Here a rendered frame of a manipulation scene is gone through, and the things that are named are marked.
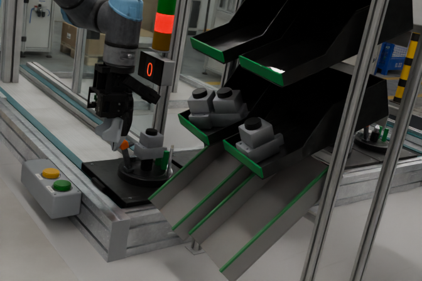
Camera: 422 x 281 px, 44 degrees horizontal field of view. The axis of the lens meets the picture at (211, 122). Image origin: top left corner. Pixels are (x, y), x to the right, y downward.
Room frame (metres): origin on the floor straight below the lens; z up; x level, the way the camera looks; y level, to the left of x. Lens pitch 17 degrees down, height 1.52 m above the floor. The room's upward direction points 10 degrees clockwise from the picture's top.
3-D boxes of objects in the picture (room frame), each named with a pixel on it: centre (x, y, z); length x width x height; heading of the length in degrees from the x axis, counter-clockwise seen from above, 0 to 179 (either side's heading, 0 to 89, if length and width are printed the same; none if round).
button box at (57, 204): (1.16, 0.36, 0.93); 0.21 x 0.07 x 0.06; 41
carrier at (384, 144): (1.88, -0.61, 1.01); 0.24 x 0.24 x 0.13; 41
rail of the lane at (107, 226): (1.34, 0.44, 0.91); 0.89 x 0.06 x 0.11; 41
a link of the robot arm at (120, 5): (1.16, 0.23, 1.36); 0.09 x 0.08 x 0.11; 65
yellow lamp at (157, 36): (1.46, 0.18, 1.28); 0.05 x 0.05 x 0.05
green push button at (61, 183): (1.11, 0.32, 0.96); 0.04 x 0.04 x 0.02
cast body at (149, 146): (1.24, 0.13, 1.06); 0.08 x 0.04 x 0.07; 131
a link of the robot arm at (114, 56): (1.16, 0.23, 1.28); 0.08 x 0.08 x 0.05
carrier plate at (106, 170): (1.23, 0.14, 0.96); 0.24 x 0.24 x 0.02; 41
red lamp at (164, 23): (1.46, 0.18, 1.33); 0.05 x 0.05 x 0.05
